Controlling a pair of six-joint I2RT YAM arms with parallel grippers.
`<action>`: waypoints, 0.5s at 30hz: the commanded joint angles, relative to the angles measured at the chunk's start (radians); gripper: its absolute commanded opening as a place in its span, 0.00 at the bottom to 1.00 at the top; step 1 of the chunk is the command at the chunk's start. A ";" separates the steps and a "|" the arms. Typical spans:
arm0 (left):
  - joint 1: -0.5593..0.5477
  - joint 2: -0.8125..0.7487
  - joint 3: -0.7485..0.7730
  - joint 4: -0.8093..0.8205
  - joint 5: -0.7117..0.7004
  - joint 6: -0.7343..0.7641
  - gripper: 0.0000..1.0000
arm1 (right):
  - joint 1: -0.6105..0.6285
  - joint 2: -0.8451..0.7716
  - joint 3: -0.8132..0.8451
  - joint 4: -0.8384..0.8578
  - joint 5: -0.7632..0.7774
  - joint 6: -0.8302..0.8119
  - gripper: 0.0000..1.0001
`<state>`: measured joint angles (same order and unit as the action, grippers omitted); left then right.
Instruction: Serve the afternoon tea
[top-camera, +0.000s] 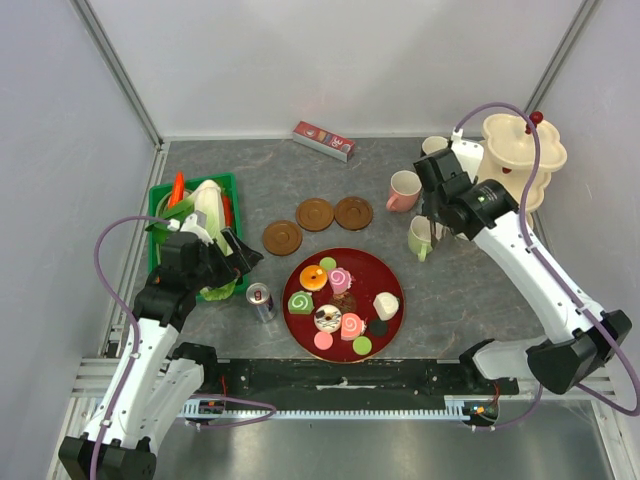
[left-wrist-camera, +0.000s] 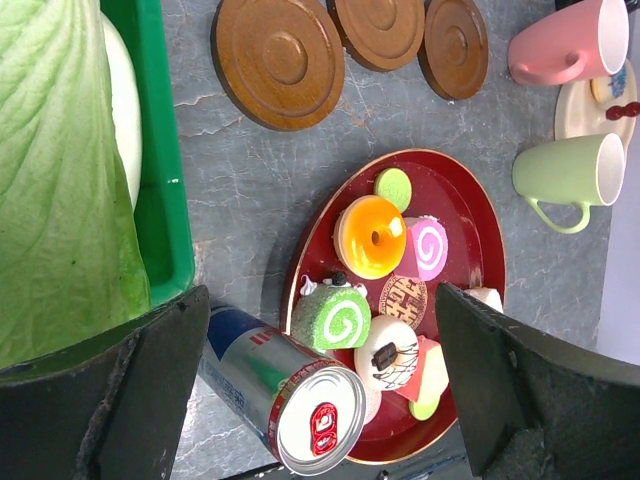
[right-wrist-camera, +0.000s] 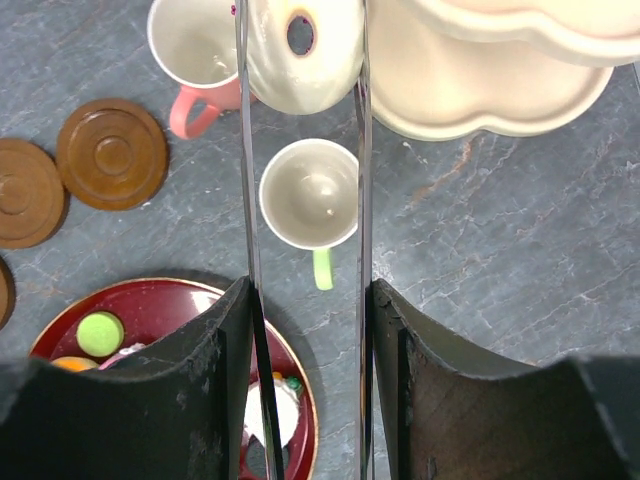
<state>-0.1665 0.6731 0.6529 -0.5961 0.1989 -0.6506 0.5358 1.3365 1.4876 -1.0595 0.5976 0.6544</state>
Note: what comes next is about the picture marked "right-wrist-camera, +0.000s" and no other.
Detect pink mug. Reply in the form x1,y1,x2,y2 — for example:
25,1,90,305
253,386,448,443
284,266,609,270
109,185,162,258
147,0,241,140

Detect white cream cake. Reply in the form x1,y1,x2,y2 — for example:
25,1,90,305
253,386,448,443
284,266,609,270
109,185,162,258
243,372,303,447

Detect dark red round tray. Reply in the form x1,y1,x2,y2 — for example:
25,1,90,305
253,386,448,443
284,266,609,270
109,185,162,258
29,277,319,479

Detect brown coaster middle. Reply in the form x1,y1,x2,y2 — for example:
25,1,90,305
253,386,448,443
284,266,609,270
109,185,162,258
1,138,68,249

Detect white ring donut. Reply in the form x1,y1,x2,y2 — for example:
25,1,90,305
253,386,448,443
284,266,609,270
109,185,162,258
247,0,364,115

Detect brown coaster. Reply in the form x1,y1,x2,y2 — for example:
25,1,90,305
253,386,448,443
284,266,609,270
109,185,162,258
0,259,16,329
55,98,169,211
1,138,68,249

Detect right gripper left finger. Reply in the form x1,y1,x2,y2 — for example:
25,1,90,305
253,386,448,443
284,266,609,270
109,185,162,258
1,278,252,479

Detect cream three tier stand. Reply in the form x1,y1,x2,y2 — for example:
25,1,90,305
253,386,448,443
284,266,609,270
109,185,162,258
367,1,639,141

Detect green mug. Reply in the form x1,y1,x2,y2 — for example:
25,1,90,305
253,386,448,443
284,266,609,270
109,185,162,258
259,138,359,291

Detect orange glazed donut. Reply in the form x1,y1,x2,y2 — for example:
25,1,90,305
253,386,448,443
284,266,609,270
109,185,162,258
51,356,99,372

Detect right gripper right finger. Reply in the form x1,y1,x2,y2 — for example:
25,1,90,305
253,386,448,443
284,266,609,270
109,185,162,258
372,279,639,479

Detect green macaron upper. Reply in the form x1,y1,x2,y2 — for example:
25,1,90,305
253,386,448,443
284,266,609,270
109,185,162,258
76,311,125,358

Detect pink swirl cake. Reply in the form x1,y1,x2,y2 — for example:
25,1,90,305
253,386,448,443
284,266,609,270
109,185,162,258
98,343,146,370

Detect metal tongs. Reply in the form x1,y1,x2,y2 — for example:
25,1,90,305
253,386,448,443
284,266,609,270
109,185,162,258
235,1,375,479

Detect brown coaster right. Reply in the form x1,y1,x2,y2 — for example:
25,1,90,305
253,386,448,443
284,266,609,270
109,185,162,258
55,98,169,211

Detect brown coaster left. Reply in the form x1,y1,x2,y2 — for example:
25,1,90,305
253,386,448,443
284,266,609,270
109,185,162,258
0,259,16,329

